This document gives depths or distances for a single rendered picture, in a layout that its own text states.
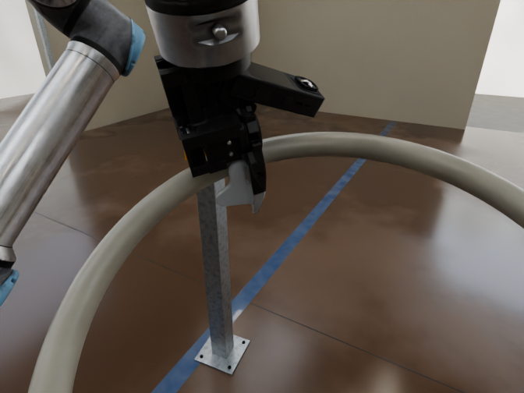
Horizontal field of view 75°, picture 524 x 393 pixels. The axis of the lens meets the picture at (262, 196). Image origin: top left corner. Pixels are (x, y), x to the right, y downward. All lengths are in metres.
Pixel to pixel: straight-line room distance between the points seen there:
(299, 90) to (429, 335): 1.81
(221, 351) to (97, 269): 1.45
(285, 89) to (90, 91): 0.55
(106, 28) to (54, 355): 0.69
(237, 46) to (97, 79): 0.57
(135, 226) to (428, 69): 5.62
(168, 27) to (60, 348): 0.26
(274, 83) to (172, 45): 0.11
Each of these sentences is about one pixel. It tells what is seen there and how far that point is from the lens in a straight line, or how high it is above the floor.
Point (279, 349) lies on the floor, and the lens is 1.84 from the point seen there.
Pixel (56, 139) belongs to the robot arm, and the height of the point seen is 1.22.
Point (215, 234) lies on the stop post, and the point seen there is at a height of 0.71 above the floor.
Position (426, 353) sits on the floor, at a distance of 1.99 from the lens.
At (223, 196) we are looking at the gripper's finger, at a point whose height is 1.25.
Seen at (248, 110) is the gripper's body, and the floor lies 1.35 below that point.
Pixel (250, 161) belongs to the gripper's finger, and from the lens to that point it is 0.36.
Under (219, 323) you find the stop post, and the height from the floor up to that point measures 0.23.
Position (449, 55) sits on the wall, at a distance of 5.81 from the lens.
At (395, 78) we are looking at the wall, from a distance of 5.92.
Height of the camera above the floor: 1.43
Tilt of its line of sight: 27 degrees down
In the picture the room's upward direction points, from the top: straight up
